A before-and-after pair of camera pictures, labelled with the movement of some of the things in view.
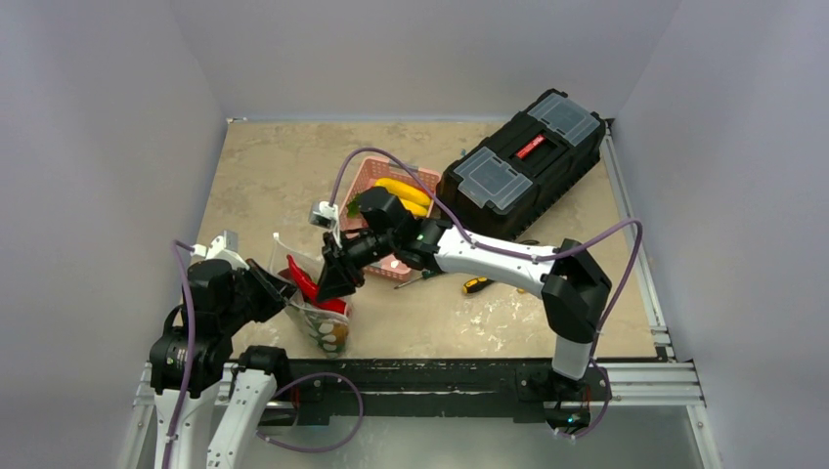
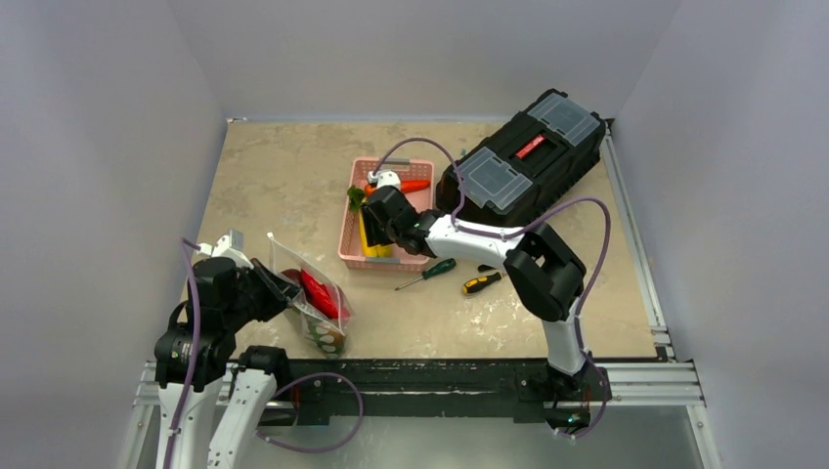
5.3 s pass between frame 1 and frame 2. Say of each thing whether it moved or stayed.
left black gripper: stayed
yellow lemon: moved
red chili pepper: moved
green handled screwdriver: stayed
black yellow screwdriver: stayed
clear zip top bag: stayed
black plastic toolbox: stayed
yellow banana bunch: moved
